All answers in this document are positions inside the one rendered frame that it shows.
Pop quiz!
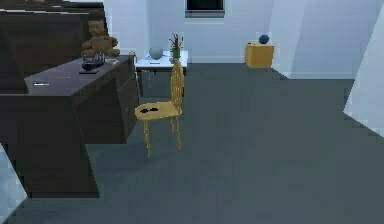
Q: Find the yellow wooden box cabinet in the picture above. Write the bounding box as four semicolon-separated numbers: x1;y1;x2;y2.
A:
244;42;276;70

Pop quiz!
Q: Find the white side table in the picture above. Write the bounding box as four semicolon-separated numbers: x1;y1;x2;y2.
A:
134;50;189;98

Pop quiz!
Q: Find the dark brown shelf unit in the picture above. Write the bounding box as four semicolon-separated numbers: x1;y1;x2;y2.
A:
0;0;108;95

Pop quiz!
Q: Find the dark glass bowl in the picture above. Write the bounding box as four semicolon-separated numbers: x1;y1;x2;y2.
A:
81;52;106;72

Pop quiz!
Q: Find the green potted house plant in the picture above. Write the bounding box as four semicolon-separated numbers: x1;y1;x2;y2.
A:
168;32;185;64

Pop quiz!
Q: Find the brown teddy bear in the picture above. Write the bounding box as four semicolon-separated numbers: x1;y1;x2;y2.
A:
80;19;121;58

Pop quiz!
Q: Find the yellow wooden chair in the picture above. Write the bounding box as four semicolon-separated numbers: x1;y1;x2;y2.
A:
134;60;185;158

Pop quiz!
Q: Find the pale blue round vase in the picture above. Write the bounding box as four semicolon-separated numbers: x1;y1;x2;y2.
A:
148;46;164;61

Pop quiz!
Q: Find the dark brown desk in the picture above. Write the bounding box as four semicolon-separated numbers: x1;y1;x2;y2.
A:
0;54;140;199

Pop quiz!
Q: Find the dark window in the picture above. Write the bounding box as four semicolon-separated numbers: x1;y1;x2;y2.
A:
184;0;226;19

